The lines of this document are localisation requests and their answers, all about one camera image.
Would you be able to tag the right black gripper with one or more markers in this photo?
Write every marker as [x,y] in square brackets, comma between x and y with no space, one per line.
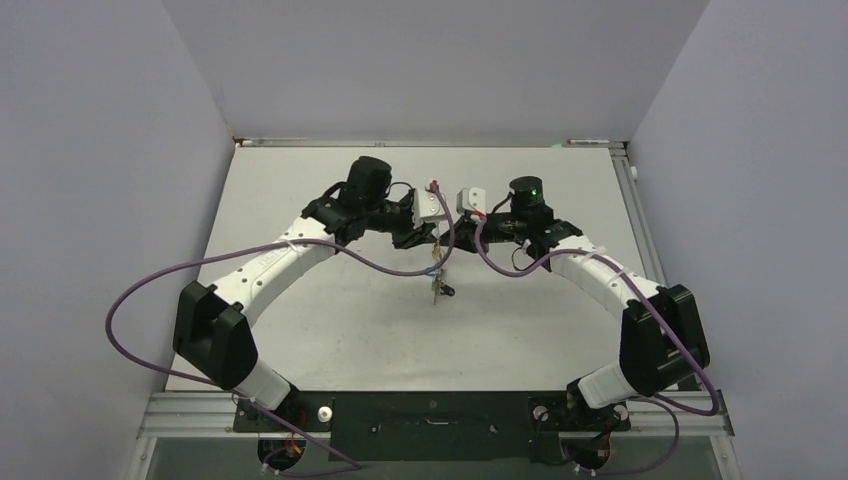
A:
[484,236]

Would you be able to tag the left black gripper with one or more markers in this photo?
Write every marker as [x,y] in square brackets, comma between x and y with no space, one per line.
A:
[410,235]

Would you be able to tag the black key tag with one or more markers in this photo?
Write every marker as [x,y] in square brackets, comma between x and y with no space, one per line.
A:
[448,290]

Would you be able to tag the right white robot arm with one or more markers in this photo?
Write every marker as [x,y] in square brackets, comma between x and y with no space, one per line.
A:
[662,341]

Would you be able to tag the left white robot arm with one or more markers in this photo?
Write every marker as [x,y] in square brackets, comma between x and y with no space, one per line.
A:
[213,329]

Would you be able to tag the red marker pen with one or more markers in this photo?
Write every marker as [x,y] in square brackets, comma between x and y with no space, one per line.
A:
[588,142]

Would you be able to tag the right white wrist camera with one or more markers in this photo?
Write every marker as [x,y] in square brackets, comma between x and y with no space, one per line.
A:
[471,201]

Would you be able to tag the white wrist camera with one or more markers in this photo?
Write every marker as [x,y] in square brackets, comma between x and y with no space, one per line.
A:
[471,201]
[427,208]

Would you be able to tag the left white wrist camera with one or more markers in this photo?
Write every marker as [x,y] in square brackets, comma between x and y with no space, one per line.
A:
[427,208]

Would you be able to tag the aluminium right rail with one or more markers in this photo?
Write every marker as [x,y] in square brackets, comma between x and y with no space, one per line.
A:
[626,174]

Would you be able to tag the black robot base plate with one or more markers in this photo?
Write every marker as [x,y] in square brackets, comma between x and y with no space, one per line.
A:
[451,426]

